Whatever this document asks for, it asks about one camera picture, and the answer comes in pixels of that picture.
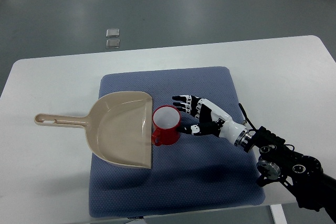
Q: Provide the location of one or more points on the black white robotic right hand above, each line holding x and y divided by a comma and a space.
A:
212, 120

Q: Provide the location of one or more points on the red cup white inside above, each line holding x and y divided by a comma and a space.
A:
166, 119

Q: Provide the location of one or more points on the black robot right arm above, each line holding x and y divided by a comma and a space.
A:
301, 175

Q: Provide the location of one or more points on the beige plastic dustpan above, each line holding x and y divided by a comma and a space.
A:
118, 128

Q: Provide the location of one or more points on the white table leg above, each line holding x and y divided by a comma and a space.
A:
278, 214

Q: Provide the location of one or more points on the upper metal floor plate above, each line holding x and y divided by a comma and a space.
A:
112, 32

